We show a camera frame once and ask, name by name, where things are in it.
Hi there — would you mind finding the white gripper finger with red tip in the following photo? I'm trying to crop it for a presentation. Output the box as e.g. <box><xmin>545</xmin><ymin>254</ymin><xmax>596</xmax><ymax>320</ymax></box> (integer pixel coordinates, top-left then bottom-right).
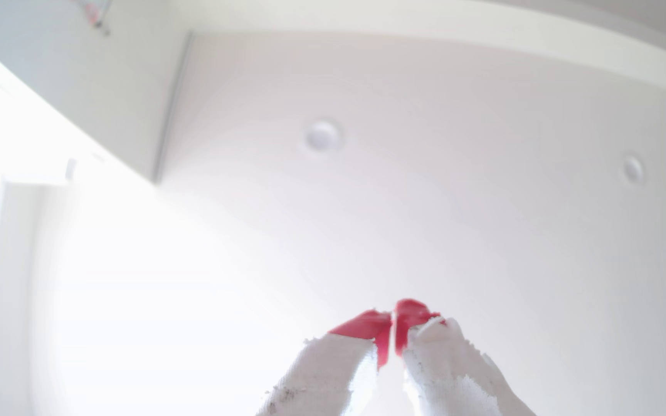
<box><xmin>395</xmin><ymin>299</ymin><xmax>536</xmax><ymax>416</ymax></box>
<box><xmin>255</xmin><ymin>310</ymin><xmax>393</xmax><ymax>416</ymax></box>

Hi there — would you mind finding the round ceiling light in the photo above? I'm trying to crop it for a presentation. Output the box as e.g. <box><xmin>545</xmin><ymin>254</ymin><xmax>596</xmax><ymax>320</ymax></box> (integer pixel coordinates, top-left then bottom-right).
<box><xmin>304</xmin><ymin>118</ymin><xmax>343</xmax><ymax>154</ymax></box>
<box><xmin>621</xmin><ymin>153</ymin><xmax>648</xmax><ymax>187</ymax></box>

